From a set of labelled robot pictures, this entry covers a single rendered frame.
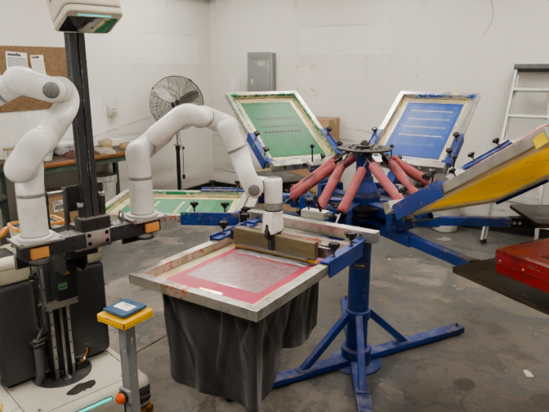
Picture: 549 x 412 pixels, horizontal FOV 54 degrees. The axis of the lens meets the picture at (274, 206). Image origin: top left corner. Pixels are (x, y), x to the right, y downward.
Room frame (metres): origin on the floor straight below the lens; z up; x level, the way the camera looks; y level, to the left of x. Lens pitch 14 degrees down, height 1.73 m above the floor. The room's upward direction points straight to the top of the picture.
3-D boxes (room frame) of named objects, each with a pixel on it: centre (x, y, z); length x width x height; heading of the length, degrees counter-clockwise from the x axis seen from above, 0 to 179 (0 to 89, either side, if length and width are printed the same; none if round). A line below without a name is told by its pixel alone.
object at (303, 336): (1.88, -0.06, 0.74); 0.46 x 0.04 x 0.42; 147
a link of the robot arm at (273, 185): (2.17, 0.04, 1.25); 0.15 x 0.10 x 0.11; 89
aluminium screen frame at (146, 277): (2.04, 0.08, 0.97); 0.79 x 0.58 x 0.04; 147
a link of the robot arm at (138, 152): (2.17, 0.55, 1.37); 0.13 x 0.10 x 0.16; 0
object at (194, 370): (1.80, 0.24, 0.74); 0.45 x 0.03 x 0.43; 57
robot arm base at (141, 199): (2.17, 0.56, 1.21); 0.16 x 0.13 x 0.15; 44
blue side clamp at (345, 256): (2.09, -0.28, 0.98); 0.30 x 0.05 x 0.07; 147
